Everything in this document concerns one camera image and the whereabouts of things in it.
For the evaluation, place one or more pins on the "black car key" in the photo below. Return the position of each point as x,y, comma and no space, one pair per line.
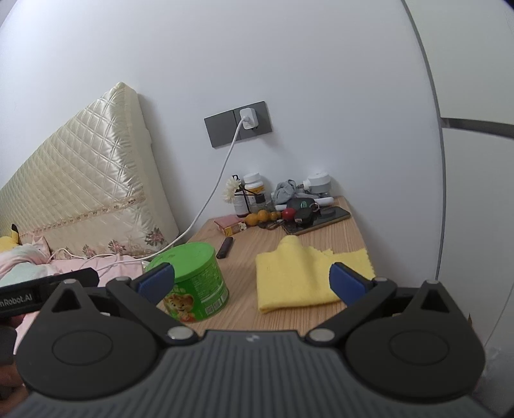
299,203

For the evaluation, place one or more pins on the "red bead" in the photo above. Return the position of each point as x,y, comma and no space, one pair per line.
288,214

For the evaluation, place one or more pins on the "grey crumpled cloth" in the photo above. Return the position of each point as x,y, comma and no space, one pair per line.
284,191

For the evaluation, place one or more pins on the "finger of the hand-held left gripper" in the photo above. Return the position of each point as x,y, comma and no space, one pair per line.
68,276

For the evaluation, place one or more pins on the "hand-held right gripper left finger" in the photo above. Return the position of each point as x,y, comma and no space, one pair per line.
154,282

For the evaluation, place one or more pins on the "black lighter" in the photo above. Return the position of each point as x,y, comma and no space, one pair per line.
225,247

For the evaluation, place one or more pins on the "white wardrobe door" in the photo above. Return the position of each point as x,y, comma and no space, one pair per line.
482,221

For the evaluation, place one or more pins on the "green tin can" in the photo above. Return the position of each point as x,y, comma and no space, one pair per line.
198,273

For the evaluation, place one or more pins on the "dark smartphone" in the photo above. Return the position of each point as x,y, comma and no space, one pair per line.
333,215

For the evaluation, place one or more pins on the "pink small box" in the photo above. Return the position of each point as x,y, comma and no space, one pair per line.
228,223

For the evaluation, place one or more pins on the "white charger plug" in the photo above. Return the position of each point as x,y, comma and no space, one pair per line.
249,118

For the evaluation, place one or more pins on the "white pill bottle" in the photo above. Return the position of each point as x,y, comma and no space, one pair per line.
253,185

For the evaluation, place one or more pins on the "small black-capped bottle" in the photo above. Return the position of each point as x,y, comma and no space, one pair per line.
259,203

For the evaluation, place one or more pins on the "yellow cleaning cloth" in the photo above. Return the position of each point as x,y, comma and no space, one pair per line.
291,273

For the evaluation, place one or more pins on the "yellow plush toy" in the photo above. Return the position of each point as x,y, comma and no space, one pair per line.
8,241

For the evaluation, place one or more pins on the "black key fob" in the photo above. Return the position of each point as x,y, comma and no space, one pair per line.
305,218

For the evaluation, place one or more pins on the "cream quilted headboard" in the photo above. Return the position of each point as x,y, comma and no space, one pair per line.
88,173

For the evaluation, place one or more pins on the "brown glass bottle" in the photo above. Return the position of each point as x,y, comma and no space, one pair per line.
241,205

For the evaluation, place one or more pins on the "pink bedding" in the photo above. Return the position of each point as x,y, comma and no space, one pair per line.
80,263

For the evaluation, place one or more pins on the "white round gadget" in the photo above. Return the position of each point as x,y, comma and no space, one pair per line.
319,185

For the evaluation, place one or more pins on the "grey wall socket panel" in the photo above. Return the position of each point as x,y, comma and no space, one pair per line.
221,126

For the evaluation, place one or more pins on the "white artificial flower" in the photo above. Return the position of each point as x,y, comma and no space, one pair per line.
230,189

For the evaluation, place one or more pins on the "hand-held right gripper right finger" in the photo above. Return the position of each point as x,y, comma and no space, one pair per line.
346,282

